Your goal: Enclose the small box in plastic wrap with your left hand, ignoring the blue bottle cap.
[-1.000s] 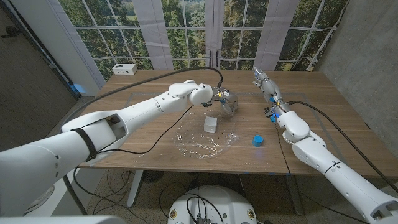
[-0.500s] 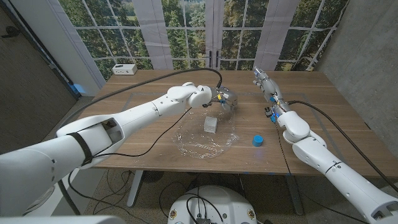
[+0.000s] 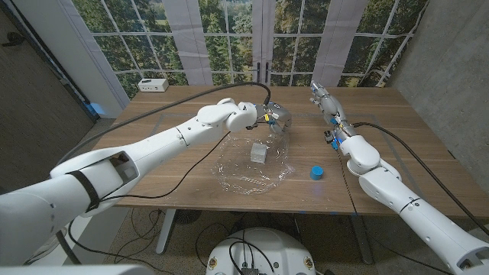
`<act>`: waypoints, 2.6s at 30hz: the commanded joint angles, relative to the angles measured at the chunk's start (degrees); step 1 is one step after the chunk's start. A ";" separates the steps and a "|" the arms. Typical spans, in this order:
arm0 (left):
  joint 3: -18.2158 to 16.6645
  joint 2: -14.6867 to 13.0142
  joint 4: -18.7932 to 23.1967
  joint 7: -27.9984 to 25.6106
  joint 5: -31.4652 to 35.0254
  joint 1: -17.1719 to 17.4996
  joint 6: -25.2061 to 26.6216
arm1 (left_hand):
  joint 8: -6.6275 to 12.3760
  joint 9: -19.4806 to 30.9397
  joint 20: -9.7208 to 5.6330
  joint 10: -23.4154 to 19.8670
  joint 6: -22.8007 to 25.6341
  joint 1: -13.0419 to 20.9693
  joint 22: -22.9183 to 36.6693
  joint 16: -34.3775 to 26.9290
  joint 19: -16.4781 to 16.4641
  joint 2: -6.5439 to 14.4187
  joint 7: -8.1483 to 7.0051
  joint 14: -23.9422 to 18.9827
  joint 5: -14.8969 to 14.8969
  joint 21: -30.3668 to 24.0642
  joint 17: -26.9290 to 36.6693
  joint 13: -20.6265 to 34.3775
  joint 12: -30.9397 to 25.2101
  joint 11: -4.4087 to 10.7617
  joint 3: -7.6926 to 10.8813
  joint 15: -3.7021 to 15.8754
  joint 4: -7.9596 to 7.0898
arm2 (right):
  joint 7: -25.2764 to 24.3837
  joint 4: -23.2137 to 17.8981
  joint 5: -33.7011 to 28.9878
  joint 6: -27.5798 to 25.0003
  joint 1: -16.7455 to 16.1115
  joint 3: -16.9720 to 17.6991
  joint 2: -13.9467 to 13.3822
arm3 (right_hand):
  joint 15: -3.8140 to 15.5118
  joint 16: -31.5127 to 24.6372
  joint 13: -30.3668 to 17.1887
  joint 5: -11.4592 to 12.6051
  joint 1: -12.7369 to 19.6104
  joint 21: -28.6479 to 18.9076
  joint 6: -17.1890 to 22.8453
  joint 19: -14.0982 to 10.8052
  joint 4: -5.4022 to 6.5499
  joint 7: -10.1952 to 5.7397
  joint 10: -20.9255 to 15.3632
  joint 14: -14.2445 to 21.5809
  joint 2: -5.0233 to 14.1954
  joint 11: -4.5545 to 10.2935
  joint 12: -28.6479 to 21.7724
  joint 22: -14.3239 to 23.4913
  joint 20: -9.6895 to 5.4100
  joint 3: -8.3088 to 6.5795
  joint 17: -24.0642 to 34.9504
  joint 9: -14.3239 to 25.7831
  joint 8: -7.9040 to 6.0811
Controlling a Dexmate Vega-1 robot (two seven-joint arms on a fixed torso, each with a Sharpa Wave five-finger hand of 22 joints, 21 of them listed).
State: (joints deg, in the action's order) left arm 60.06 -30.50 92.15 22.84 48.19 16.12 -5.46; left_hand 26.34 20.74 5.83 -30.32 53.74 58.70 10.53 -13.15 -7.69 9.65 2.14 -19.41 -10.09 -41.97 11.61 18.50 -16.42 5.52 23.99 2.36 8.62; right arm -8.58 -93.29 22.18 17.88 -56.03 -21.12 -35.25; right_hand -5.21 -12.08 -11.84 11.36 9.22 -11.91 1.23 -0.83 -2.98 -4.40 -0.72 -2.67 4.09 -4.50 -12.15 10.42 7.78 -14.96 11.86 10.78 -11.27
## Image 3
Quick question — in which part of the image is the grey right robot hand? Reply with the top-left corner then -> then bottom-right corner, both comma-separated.
309,80 -> 349,128

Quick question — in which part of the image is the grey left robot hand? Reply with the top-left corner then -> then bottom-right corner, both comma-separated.
254,102 -> 293,135

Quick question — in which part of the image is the small white box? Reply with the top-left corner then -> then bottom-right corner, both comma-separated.
250,142 -> 268,165

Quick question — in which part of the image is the clear plastic wrap sheet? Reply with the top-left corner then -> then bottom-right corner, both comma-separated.
210,128 -> 296,196

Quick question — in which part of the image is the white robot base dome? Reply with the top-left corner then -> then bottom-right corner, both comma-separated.
206,226 -> 318,275

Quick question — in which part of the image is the blue bottle cap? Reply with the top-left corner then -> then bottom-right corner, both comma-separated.
309,165 -> 325,182

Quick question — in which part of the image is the printed window backdrop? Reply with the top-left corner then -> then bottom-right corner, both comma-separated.
70,0 -> 429,101

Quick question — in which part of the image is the white power strip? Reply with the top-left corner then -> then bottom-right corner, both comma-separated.
137,77 -> 170,93

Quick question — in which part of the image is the grey table leg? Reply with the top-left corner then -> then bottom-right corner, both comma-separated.
348,215 -> 374,265

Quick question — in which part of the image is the white table leg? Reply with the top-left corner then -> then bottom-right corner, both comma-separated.
155,208 -> 178,255

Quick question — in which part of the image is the dark wooden door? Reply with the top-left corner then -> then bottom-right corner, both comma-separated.
0,6 -> 97,194

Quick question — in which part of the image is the white robot chest edge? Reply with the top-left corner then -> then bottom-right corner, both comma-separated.
0,264 -> 154,275

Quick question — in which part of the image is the thin braided right arm cable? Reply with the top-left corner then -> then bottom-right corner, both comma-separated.
335,149 -> 361,215

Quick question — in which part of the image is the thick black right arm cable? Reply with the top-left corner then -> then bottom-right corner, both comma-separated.
352,121 -> 489,237

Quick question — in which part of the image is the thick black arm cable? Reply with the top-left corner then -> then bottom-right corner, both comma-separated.
352,121 -> 489,237
56,81 -> 273,166

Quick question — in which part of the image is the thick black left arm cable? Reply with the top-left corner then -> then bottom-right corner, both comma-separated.
56,81 -> 273,166

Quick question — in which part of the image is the black floor cable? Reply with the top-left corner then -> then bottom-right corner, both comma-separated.
194,222 -> 232,265

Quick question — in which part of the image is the black door handle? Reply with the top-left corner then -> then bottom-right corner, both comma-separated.
1,31 -> 27,48

